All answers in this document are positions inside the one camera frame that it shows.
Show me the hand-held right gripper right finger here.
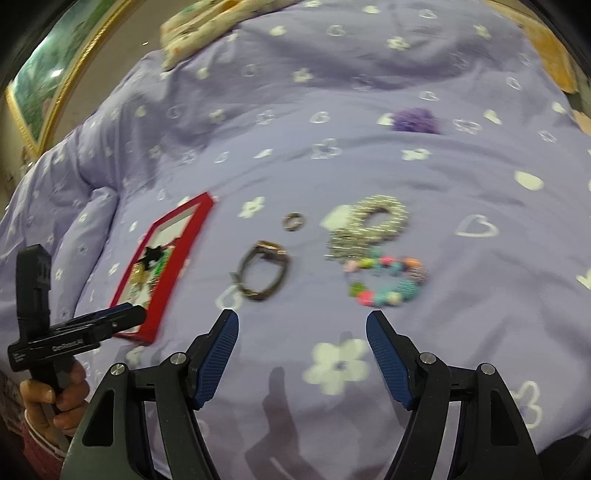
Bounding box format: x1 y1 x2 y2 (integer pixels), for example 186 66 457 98
366 310 543 480

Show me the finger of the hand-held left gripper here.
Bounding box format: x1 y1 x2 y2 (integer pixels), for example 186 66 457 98
95 307 147 343
69 302 134 331

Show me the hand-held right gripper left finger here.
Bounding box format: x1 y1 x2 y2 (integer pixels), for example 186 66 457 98
60 308 241 480

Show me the red cardboard box tray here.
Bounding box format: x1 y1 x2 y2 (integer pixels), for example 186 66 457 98
110 191 218 347

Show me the black scrunchie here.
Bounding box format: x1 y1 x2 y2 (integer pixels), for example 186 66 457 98
141 244 167 268

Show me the person's left hand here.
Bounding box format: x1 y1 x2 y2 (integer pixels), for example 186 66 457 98
21 361 89 430

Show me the purple floral bedspread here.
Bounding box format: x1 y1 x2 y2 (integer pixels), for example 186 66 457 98
0 0 591 480

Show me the gold framed painting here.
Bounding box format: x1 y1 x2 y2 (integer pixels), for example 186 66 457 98
4 0 121 155

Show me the purple scrunchie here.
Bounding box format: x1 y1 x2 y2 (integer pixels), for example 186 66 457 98
392 107 440 134

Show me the floral pillow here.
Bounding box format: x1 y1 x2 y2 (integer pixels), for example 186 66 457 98
159 0 296 70

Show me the orange patterned sheet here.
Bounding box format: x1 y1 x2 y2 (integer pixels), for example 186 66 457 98
522 14 580 93

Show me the colourful bead bracelet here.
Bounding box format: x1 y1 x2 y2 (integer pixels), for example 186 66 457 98
344 251 428 309

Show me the pearl bracelet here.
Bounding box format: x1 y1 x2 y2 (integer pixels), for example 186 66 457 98
348 195 411 241

